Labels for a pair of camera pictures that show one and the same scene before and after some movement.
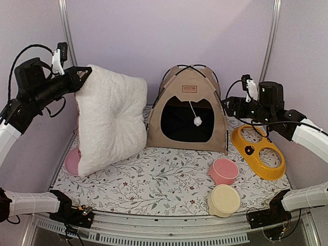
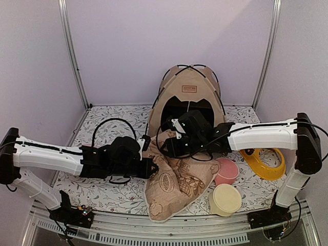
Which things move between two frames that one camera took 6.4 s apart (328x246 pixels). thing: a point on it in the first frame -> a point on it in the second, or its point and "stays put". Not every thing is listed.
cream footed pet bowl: [223, 200] stays put
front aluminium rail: [164, 229] stays put
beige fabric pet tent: [188, 111] stays put
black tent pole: [219, 96] -> [216, 77]
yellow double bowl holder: [249, 153] stays put
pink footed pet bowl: [223, 171] stays put
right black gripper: [233, 101] -> [171, 150]
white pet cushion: [111, 107] -> [179, 181]
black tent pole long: [165, 75] stays put
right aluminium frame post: [271, 42] stays put
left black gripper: [74, 80] -> [145, 172]
